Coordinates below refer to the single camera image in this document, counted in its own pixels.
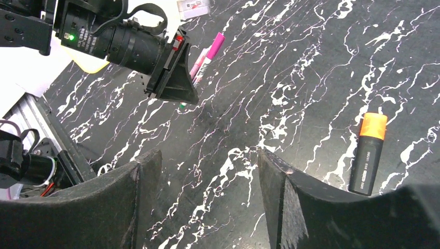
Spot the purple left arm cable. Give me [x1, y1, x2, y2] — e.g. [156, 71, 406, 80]
[0, 119, 22, 138]

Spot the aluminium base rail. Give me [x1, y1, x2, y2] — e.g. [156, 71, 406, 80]
[5, 94, 97, 185]

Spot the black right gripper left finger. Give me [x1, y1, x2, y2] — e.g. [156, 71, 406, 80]
[1, 149, 162, 248]

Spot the black orange highlighter marker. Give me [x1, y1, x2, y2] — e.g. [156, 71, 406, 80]
[348, 113, 388, 196]

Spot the magenta pen cap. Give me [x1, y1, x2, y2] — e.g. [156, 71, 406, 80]
[206, 33, 225, 60]

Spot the white green thin pen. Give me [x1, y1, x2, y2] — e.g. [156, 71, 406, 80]
[192, 57, 212, 87]

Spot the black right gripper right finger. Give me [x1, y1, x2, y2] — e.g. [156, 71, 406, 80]
[258, 149, 439, 248]

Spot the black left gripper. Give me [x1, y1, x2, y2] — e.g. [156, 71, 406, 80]
[54, 1, 199, 105]

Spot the yellow framed whiteboard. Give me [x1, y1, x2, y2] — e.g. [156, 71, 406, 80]
[62, 46, 109, 74]

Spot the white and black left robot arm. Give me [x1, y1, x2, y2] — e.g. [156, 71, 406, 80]
[1, 1, 199, 105]

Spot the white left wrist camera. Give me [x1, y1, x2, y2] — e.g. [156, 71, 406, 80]
[177, 0, 211, 20]

